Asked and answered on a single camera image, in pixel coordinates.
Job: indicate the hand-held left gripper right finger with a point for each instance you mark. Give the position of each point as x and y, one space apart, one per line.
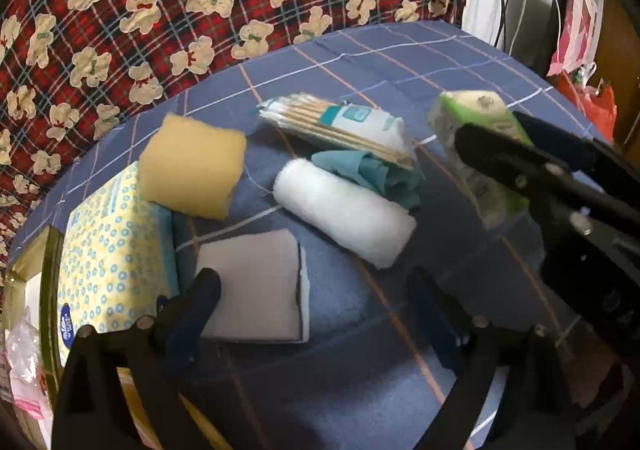
440 325

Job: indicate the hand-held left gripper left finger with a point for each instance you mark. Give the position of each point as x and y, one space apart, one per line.
185 330

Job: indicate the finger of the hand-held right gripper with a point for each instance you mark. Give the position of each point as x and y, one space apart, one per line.
500 155
555 132

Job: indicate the green tissue packet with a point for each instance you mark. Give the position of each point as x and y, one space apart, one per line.
465 102

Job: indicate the white and grey sponge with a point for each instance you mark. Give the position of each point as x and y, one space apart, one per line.
250 285

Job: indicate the teal cloth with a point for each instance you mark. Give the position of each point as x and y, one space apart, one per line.
380 175

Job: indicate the gold tin box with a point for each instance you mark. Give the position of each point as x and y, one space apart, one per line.
50 280

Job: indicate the cotton swab packet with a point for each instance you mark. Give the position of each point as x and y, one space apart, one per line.
360 120

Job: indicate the white towel roll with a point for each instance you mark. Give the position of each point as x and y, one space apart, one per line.
340 210

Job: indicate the clear plastic bag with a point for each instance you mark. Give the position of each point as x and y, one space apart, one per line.
22 345

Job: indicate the yellow sponge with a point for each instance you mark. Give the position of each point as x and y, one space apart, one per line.
192 165

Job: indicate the person's right hand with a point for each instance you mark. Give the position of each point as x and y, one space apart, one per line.
600 372

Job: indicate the orange plastic bag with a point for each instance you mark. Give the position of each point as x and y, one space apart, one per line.
597 105

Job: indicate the gold round tin lid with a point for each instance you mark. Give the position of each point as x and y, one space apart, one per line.
131 400

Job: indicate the pink bag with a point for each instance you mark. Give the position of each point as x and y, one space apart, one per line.
575 30

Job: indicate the black panel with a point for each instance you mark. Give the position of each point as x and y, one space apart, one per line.
552 20

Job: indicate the yellow dotted tissue box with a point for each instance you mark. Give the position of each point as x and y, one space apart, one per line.
105 250

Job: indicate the blue plaid bed sheet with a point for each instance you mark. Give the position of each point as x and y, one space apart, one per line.
325 370

